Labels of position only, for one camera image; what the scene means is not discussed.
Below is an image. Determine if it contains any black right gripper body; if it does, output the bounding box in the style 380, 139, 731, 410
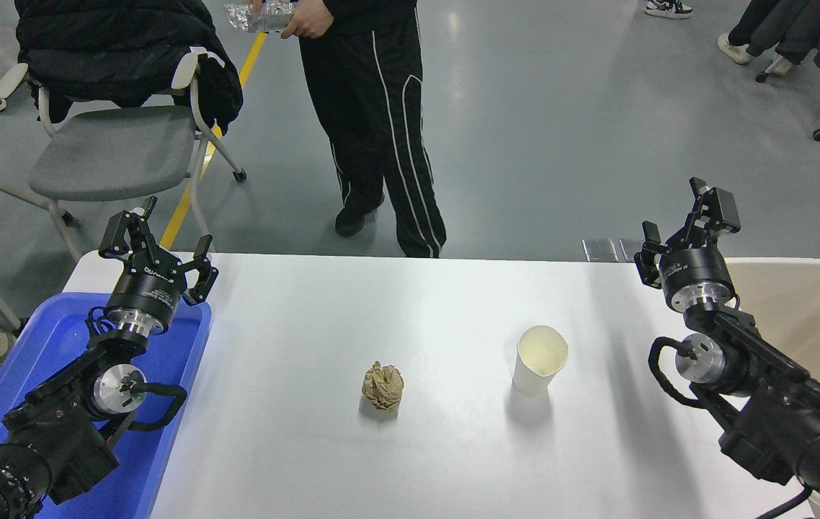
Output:
660, 245, 736, 304

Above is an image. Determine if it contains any grey chair with white frame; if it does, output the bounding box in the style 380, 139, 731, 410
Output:
0, 47, 248, 262

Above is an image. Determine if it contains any crumpled tan paper ball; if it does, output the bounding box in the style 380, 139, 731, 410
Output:
361, 361, 405, 412

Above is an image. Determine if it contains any white paper cup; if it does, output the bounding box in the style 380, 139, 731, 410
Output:
512, 325, 569, 397

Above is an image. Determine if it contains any person's left hand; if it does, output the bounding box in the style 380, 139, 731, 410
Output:
280, 0, 336, 40

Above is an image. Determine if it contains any blue plastic tray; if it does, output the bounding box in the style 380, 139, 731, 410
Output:
0, 291, 213, 519

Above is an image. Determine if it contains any black jacket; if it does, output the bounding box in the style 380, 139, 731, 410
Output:
14, 0, 244, 136

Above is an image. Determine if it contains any large pale plastic bin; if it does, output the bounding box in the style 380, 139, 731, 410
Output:
721, 257, 820, 519

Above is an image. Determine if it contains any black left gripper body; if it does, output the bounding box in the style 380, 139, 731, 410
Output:
107, 257, 187, 324

